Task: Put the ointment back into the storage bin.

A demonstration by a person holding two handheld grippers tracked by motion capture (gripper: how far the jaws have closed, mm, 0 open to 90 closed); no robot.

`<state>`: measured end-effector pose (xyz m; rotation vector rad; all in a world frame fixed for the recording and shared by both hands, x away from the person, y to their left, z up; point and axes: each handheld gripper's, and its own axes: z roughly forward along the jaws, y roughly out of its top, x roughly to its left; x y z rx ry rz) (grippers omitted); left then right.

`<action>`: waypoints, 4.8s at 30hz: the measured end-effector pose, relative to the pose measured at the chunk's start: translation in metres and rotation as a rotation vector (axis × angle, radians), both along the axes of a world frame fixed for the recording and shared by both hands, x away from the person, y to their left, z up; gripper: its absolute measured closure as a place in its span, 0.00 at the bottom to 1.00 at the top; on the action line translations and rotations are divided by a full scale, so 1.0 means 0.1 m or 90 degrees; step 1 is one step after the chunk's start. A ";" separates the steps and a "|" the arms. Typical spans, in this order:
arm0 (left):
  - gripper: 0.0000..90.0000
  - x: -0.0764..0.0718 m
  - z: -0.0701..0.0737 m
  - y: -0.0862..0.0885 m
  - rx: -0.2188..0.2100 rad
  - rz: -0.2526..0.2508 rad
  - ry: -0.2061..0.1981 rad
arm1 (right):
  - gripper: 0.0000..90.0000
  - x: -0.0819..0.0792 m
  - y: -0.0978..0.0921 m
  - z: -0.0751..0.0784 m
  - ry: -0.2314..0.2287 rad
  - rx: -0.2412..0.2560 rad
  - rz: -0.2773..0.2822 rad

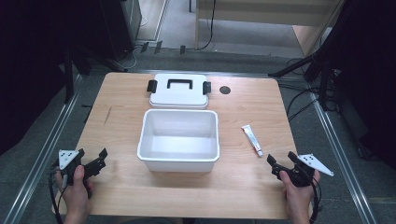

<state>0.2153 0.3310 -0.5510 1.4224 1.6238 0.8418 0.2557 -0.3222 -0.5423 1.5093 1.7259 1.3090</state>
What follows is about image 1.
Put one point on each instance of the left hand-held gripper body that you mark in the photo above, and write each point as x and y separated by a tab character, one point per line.
66	158

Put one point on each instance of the black tripod stand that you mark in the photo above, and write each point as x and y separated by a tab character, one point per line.
299	65

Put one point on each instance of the black metal stand post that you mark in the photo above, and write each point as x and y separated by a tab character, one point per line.
68	77

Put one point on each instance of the white ointment tube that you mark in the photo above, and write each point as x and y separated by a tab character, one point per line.
252	140

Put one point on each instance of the black cabinet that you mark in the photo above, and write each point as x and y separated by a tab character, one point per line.
120	28

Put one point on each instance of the light wooden furniture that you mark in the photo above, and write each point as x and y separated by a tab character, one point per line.
264	12

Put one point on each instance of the person's right hand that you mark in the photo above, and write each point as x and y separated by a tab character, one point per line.
299	197

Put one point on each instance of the black round table grommet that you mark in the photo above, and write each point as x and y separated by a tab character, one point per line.
224	90

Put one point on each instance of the aluminium frame rail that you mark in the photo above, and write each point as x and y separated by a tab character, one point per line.
40	155
342	155

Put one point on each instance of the black floor bracket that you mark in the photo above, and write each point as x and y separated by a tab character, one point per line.
144	47
158	47
182	49

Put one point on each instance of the white plastic storage box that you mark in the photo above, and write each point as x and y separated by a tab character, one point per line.
179	146

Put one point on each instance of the person's left hand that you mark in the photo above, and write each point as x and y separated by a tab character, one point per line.
76	194

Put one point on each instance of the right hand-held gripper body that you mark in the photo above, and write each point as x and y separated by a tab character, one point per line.
306	169

